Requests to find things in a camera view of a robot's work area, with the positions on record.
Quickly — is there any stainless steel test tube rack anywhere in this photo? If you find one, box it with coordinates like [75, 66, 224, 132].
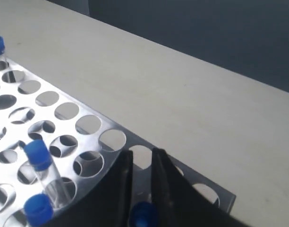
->
[0, 60, 237, 227]

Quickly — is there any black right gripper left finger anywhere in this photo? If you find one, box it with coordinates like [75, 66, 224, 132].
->
[44, 150, 133, 227]

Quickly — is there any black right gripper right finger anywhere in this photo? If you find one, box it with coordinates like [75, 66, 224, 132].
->
[151, 148, 246, 227]

